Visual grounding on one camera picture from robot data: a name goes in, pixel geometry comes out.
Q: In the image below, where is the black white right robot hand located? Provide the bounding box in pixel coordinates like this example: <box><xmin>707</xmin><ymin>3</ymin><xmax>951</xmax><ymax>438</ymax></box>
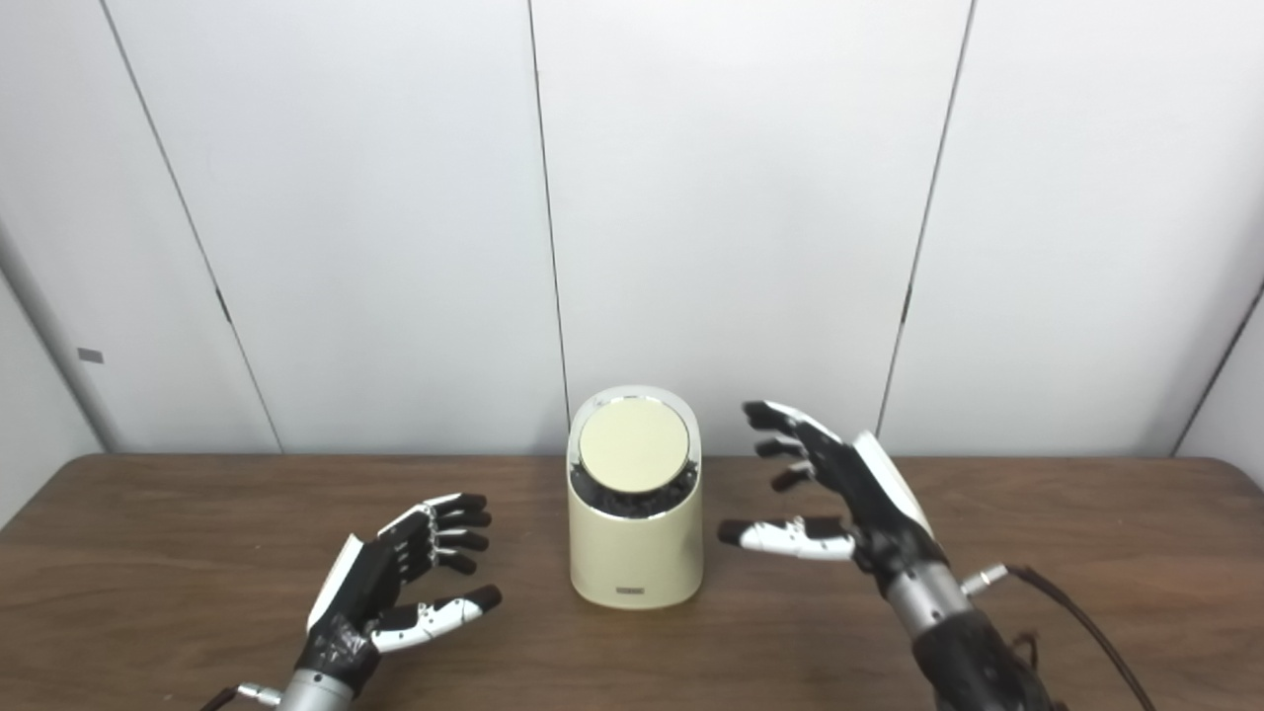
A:
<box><xmin>717</xmin><ymin>400</ymin><xmax>951</xmax><ymax>596</ymax></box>

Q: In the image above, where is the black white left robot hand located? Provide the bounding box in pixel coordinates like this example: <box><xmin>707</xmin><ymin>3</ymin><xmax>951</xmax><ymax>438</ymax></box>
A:
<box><xmin>296</xmin><ymin>492</ymin><xmax>503</xmax><ymax>692</ymax></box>

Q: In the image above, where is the cream round bin lid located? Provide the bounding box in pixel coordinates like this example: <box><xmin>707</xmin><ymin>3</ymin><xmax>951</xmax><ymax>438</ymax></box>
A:
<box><xmin>578</xmin><ymin>397</ymin><xmax>690</xmax><ymax>493</ymax></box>

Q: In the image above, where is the cream-colored bin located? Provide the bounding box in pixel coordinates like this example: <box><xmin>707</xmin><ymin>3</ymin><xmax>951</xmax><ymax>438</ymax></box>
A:
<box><xmin>567</xmin><ymin>385</ymin><xmax>704</xmax><ymax>610</ymax></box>

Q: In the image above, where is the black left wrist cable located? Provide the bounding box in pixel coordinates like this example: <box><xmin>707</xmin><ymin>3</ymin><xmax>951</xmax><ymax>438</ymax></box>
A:
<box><xmin>200</xmin><ymin>681</ymin><xmax>282</xmax><ymax>711</ymax></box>

